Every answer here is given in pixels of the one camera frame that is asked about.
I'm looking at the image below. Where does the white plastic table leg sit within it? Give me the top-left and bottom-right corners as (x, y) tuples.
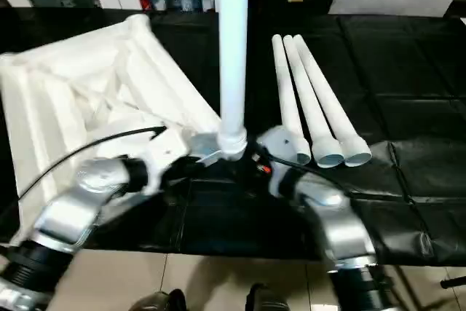
(283, 34), (345, 169)
(292, 34), (374, 168)
(216, 0), (253, 162)
(272, 34), (312, 166)

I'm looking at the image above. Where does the white plastic table top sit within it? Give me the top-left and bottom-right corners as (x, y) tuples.
(0, 13), (224, 247)

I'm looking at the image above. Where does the left robot leg dark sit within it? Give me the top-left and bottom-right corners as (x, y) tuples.
(130, 288), (187, 311)

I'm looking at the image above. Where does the robot leg dark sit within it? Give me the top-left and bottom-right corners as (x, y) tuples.
(245, 283), (289, 311)
(130, 288), (187, 311)

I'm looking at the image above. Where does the right robot leg dark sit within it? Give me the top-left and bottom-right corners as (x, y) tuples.
(245, 283), (289, 311)

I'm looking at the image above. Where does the black work mat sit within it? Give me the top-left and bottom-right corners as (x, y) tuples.
(0, 7), (466, 268)

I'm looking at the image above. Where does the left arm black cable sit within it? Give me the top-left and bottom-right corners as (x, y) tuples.
(16, 125), (167, 202)

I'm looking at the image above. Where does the black table frame leg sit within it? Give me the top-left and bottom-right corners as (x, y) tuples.
(439, 277), (466, 290)

